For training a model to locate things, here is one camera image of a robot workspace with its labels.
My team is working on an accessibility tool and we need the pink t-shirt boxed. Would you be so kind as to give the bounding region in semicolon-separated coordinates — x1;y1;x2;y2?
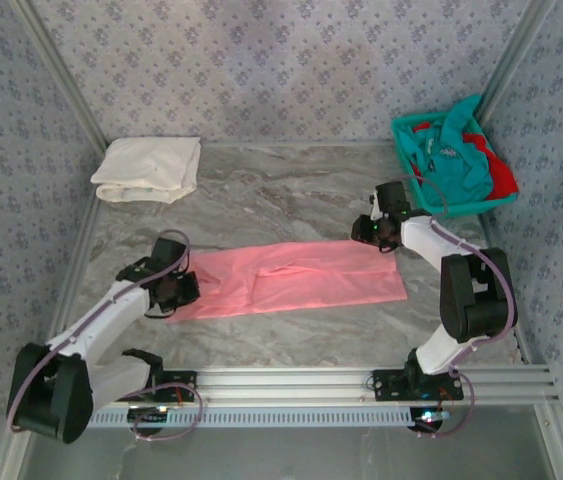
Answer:
165;239;408;325

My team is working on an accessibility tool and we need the teal t-shirt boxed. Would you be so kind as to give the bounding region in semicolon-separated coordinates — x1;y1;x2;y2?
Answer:
408;93;495;206

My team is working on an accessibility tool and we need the teal plastic basket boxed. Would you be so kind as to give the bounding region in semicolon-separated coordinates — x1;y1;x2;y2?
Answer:
390;112;520;220

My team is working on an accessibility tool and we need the red t-shirt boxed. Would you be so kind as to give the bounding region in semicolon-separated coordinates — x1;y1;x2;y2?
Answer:
413;119;520;199

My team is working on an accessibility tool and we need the folded white t-shirt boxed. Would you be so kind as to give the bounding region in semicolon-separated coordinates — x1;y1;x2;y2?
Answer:
89;136;203;205

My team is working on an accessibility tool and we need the right controller board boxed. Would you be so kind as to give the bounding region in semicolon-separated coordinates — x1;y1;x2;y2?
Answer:
409;407;451;432

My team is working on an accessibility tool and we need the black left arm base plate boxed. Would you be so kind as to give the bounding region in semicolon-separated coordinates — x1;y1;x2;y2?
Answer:
120;369;198;403

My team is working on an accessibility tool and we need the aluminium table side rail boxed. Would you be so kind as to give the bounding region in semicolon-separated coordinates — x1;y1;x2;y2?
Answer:
38;142;112;369

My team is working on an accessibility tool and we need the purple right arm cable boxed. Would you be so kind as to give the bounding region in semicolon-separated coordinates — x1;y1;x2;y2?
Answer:
388;173;518;441

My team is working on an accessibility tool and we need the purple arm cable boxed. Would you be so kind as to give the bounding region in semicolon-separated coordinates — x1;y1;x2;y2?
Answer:
5;228;205;442
388;173;518;441

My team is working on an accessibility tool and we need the aluminium mounting rail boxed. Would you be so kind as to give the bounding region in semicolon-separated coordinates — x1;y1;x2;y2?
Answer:
15;365;560;404

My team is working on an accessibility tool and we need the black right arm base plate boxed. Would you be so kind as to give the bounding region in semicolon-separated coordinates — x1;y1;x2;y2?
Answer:
373;369;464;401

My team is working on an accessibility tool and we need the grey slotted cable duct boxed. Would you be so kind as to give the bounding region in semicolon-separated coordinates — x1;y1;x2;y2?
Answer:
85;405;455;429

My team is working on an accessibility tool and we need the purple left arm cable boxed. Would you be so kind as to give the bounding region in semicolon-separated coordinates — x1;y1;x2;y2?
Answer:
5;228;205;442

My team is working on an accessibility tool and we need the aluminium frame post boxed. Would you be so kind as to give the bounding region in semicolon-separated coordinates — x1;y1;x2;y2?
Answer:
475;0;560;124
10;0;112;151

